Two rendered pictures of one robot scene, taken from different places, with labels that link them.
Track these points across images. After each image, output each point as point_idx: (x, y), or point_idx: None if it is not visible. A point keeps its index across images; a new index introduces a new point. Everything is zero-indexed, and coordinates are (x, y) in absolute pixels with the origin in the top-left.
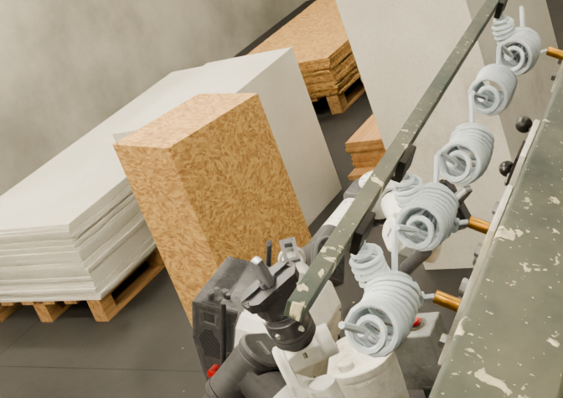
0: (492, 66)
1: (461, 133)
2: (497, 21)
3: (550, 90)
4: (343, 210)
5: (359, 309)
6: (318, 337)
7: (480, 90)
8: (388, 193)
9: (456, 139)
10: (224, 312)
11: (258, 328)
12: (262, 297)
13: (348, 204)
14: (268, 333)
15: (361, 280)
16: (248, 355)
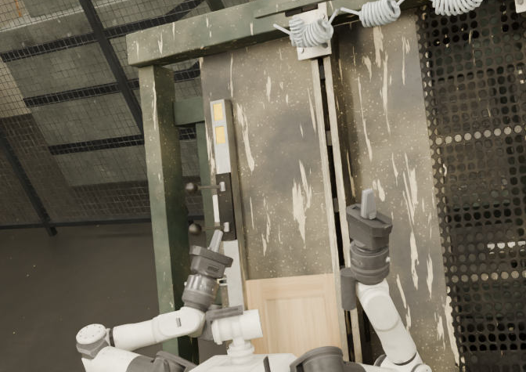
0: (369, 2)
1: None
2: (297, 18)
3: (330, 52)
4: (117, 352)
5: None
6: None
7: (393, 2)
8: (114, 330)
9: None
10: (269, 365)
11: (280, 369)
12: (383, 217)
13: (109, 351)
14: (287, 366)
15: None
16: (336, 348)
